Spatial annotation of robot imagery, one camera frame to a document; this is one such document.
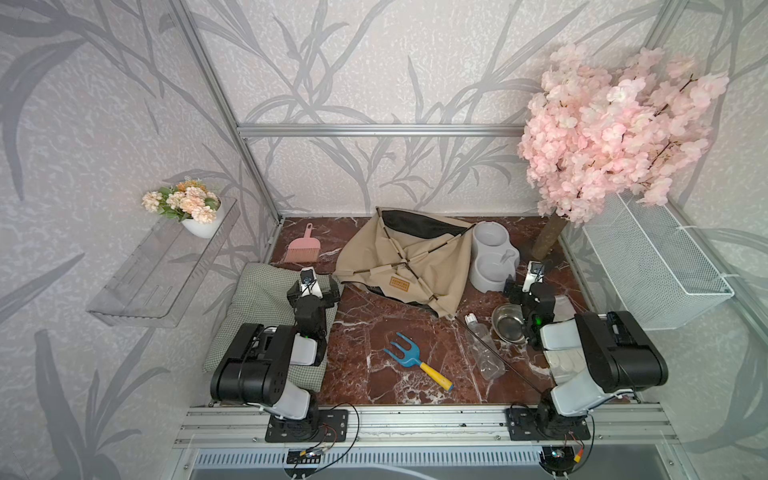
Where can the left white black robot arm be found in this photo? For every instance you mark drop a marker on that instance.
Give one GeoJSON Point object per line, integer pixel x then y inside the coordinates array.
{"type": "Point", "coordinates": [254, 370]}

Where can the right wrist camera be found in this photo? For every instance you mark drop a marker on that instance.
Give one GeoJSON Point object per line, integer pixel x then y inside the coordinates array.
{"type": "Point", "coordinates": [534, 274]}

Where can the steel bowl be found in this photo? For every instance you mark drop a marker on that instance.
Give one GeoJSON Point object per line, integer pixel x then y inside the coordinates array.
{"type": "Point", "coordinates": [508, 323]}

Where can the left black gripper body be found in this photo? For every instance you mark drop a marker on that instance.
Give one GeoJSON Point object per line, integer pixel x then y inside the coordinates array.
{"type": "Point", "coordinates": [325, 303]}

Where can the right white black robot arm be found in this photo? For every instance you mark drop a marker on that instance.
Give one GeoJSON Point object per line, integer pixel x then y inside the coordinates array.
{"type": "Point", "coordinates": [619, 356]}

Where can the clear acrylic shelf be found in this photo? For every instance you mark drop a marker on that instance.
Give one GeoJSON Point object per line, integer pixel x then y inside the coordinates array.
{"type": "Point", "coordinates": [156, 284]}

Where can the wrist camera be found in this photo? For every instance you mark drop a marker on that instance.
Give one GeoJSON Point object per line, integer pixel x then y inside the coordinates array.
{"type": "Point", "coordinates": [534, 274]}
{"type": "Point", "coordinates": [308, 283]}

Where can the clear plastic bottle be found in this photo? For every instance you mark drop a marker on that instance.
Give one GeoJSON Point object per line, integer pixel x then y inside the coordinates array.
{"type": "Point", "coordinates": [482, 348]}

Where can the grey double pet bowl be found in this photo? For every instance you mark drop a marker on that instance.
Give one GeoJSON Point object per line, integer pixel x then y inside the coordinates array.
{"type": "Point", "coordinates": [494, 258]}

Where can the bagged white gloves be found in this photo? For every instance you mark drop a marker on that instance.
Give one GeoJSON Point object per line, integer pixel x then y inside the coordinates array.
{"type": "Point", "coordinates": [564, 354]}

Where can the green checked cushion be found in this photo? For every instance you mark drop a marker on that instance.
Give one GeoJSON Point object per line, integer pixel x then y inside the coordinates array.
{"type": "Point", "coordinates": [261, 297]}

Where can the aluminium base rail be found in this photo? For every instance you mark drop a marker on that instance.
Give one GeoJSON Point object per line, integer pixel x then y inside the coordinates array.
{"type": "Point", "coordinates": [428, 425]}

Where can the white wire basket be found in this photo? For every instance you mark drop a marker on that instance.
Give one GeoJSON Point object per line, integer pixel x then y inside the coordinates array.
{"type": "Point", "coordinates": [659, 272]}

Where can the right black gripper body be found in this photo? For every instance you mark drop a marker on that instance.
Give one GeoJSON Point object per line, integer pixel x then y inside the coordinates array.
{"type": "Point", "coordinates": [520, 297]}

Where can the beige pet tent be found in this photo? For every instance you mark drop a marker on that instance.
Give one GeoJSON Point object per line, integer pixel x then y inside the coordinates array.
{"type": "Point", "coordinates": [413, 257]}

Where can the pink small brush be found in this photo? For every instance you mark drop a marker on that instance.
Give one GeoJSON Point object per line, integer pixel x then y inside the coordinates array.
{"type": "Point", "coordinates": [305, 249]}

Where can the blue yellow garden fork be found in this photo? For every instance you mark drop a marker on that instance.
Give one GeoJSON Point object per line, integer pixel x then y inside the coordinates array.
{"type": "Point", "coordinates": [410, 357]}

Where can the pink blossom tree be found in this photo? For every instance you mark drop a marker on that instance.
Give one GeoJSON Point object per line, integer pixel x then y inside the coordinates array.
{"type": "Point", "coordinates": [593, 133]}

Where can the small potted flowers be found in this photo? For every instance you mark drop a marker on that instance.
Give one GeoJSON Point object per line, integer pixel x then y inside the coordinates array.
{"type": "Point", "coordinates": [189, 202]}

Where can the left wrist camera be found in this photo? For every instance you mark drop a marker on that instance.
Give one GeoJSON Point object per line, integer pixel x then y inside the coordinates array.
{"type": "Point", "coordinates": [308, 283]}

